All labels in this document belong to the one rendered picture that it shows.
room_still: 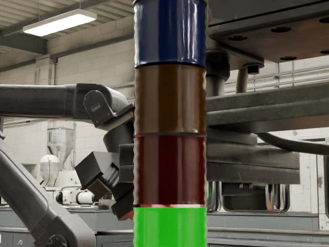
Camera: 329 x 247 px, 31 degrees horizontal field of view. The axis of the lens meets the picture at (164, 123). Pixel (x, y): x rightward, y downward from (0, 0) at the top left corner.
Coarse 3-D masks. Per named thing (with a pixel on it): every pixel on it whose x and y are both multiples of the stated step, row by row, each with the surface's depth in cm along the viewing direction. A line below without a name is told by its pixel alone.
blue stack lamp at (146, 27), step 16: (144, 0) 30; (160, 0) 30; (176, 0) 30; (192, 0) 30; (144, 16) 30; (160, 16) 30; (176, 16) 30; (192, 16) 30; (144, 32) 30; (160, 32) 30; (176, 32) 30; (192, 32) 30; (144, 48) 30; (160, 48) 30; (176, 48) 30; (192, 48) 30; (144, 64) 30; (160, 64) 30; (176, 64) 30; (192, 64) 30
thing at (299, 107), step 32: (224, 64) 59; (224, 96) 54; (256, 96) 52; (288, 96) 50; (320, 96) 48; (224, 128) 57; (256, 128) 57; (288, 128) 57; (128, 160) 56; (224, 160) 53; (256, 160) 57; (288, 160) 63; (224, 192) 57
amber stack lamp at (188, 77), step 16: (144, 80) 30; (160, 80) 29; (176, 80) 29; (192, 80) 30; (144, 96) 30; (160, 96) 29; (176, 96) 29; (192, 96) 30; (144, 112) 30; (160, 112) 29; (176, 112) 29; (192, 112) 30; (144, 128) 30; (160, 128) 29; (176, 128) 29; (192, 128) 29
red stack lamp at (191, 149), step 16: (144, 144) 29; (160, 144) 29; (176, 144) 29; (192, 144) 29; (144, 160) 29; (160, 160) 29; (176, 160) 29; (192, 160) 29; (144, 176) 29; (160, 176) 29; (176, 176) 29; (192, 176) 29; (144, 192) 29; (160, 192) 29; (176, 192) 29; (192, 192) 29
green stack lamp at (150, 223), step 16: (144, 208) 29; (160, 208) 29; (176, 208) 29; (192, 208) 29; (144, 224) 29; (160, 224) 29; (176, 224) 29; (192, 224) 29; (144, 240) 29; (160, 240) 28; (176, 240) 28; (192, 240) 29
